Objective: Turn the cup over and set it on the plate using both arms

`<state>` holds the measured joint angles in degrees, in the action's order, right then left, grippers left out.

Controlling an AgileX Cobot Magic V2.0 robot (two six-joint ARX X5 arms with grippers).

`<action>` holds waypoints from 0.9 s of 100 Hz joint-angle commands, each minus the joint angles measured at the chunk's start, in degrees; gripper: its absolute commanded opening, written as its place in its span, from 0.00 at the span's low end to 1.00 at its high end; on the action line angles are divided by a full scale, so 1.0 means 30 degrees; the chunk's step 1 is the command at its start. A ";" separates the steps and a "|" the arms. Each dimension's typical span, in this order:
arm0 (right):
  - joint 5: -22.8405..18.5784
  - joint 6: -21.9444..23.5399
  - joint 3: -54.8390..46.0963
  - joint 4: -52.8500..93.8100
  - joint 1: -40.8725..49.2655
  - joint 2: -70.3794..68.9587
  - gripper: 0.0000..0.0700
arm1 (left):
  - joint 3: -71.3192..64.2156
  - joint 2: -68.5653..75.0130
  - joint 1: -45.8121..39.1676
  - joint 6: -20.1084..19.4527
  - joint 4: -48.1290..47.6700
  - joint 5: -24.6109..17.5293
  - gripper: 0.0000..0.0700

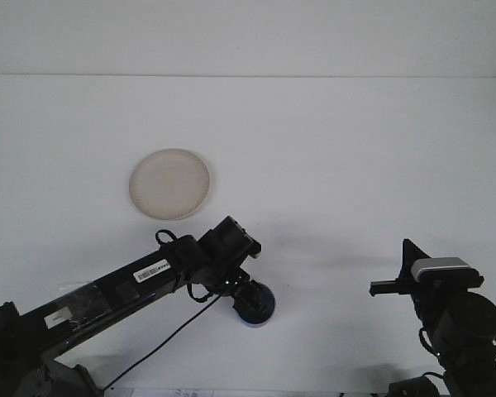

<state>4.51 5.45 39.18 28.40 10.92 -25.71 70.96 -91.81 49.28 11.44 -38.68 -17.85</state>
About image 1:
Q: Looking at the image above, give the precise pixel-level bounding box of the pale blue cup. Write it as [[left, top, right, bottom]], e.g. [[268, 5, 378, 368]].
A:
[[233, 283, 276, 330]]

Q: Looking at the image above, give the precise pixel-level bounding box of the pale round plate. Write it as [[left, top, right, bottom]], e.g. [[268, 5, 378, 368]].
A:
[[128, 147, 212, 222]]

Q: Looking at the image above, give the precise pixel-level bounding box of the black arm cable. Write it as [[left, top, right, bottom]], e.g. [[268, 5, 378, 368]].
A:
[[102, 229, 232, 392], [417, 328, 496, 373]]

